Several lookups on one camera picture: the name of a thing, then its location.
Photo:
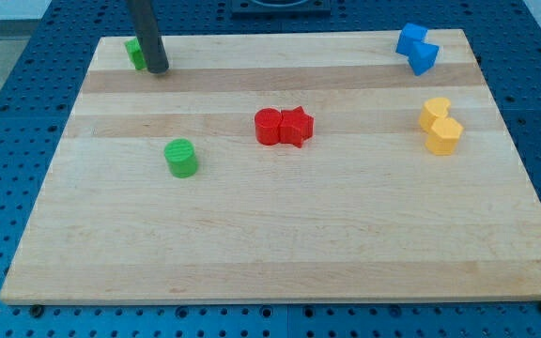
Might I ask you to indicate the gray cylindrical pusher rod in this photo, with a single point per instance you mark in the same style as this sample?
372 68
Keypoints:
147 31

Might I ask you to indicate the blue triangle block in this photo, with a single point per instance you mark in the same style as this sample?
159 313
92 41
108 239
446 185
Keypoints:
422 57

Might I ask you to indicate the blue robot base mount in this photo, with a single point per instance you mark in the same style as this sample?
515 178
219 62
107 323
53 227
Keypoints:
278 7

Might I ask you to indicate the red star block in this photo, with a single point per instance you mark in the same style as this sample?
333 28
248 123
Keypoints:
296 127

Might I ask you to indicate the red cylinder block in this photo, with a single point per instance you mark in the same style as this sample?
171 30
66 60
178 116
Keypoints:
267 123

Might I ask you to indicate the yellow hexagon block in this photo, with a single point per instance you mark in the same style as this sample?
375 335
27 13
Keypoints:
443 136

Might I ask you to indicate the yellow heart block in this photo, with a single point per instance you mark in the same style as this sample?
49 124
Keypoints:
432 110

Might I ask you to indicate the blue cube block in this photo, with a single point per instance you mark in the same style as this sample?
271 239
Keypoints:
410 33

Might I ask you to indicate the green block behind rod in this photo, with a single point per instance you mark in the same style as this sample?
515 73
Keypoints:
135 53

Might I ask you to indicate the green cylinder block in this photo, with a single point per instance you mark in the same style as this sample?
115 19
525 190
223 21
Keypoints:
181 158

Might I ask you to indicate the wooden board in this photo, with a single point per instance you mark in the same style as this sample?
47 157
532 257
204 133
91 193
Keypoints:
362 212

